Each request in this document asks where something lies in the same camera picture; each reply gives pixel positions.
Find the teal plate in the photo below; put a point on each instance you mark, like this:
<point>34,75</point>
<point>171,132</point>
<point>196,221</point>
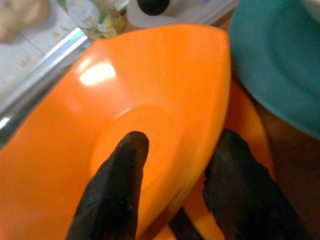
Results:
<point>275,62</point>

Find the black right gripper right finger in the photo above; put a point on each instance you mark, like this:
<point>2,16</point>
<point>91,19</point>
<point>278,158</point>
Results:
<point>245,190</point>

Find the stainless steel sink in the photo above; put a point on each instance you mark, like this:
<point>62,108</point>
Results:
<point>37,82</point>

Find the orange plastic plate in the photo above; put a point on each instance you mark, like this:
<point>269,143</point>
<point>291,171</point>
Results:
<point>246,120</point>

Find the clear dish soap bottle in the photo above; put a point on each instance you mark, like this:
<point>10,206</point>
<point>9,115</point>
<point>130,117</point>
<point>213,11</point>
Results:
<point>100,17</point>

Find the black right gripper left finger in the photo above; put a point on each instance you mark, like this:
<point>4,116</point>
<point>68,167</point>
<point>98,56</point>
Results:
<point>117,190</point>

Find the beige cloth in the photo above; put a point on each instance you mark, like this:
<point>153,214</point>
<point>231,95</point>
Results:
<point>20,17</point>

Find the orange plastic bowl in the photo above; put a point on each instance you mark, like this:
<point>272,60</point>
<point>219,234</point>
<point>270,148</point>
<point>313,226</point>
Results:
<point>150,87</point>

